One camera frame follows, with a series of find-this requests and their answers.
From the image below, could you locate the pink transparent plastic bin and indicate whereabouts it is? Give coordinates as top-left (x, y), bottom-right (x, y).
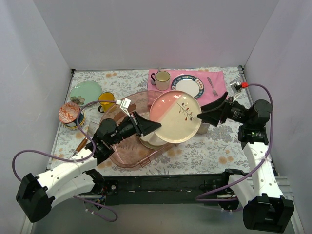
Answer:
top-left (110, 91), bottom-right (176, 170)

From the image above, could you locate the pink cream floral plate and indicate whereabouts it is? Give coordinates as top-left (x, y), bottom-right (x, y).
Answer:
top-left (149, 90), bottom-right (201, 144)

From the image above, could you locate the cream yellow floral plate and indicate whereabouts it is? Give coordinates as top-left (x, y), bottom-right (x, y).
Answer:
top-left (139, 138), bottom-right (161, 150)

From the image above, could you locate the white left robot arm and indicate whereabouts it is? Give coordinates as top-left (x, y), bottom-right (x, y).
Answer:
top-left (16, 112), bottom-right (161, 223)

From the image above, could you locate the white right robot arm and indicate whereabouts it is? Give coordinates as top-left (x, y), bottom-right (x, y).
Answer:
top-left (196, 93), bottom-right (294, 233)

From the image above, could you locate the silver fork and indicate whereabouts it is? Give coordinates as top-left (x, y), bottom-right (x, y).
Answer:
top-left (207, 77), bottom-right (218, 96)

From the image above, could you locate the pink mug purple inside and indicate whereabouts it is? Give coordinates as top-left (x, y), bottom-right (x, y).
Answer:
top-left (197, 122), bottom-right (210, 135)

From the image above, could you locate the pink satin cloth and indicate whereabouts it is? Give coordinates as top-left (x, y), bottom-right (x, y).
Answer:
top-left (163, 70), bottom-right (227, 106)

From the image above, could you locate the yellow mug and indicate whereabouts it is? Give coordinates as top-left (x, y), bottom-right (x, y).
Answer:
top-left (98, 92), bottom-right (115, 113)

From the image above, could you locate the blue rimmed white plate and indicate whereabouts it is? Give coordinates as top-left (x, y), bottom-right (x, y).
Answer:
top-left (171, 75), bottom-right (204, 99)

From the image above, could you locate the orange patterned bowl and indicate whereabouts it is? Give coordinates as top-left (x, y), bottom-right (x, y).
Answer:
top-left (58, 102), bottom-right (80, 123)

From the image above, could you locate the green rimmed plate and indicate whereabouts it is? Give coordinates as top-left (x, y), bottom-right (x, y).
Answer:
top-left (69, 81), bottom-right (102, 106)

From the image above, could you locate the cream enamel mug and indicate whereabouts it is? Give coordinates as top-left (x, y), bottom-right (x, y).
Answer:
top-left (150, 71), bottom-right (171, 91)

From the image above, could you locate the wooden handled spatula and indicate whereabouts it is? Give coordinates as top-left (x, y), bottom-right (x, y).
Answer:
top-left (73, 121), bottom-right (99, 156)

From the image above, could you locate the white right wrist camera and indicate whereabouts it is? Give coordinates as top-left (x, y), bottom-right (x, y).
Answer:
top-left (230, 80), bottom-right (248, 101)

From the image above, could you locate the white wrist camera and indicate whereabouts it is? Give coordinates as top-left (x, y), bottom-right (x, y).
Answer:
top-left (116, 98), bottom-right (131, 117)
top-left (230, 80), bottom-right (248, 101)

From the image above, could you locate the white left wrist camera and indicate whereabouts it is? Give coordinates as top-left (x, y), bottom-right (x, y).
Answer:
top-left (116, 98), bottom-right (131, 117)

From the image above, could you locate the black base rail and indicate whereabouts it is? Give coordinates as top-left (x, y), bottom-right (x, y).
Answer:
top-left (42, 170), bottom-right (278, 207)

